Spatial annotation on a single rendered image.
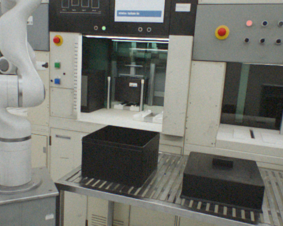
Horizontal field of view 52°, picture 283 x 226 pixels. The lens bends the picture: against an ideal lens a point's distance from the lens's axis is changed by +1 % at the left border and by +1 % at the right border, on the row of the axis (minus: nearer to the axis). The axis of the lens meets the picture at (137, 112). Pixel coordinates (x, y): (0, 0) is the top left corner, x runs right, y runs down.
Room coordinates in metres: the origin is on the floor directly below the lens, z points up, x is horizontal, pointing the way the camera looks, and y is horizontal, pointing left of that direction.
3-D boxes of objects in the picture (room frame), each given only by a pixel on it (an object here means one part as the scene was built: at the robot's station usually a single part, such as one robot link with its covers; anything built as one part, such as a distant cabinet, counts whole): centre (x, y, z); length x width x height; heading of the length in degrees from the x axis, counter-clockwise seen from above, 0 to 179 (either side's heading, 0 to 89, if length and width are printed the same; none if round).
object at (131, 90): (2.32, 0.06, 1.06); 0.24 x 0.20 x 0.32; 72
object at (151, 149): (1.26, 0.06, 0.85); 0.28 x 0.28 x 0.17; 72
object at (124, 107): (2.32, 0.06, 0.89); 0.22 x 0.21 x 0.04; 162
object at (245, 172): (1.13, -0.36, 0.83); 0.29 x 0.29 x 0.13; 75
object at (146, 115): (1.93, -0.10, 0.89); 0.22 x 0.21 x 0.04; 162
